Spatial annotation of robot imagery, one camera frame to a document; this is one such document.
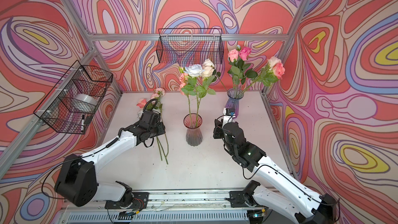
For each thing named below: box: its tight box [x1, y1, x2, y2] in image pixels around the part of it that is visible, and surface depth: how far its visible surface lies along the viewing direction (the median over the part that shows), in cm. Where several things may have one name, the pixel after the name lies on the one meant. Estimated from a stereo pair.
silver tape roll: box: [73, 93, 99, 114], surface depth 74 cm
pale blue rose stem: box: [181, 63, 205, 128], surface depth 73 cm
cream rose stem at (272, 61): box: [246, 56, 282, 90], surface depth 79 cm
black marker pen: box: [80, 114, 85, 133], surface depth 74 cm
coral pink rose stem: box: [242, 62, 286, 93], surface depth 78 cm
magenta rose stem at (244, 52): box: [237, 46, 259, 91], surface depth 80 cm
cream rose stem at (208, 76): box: [195, 66, 217, 129], surface depth 75 cm
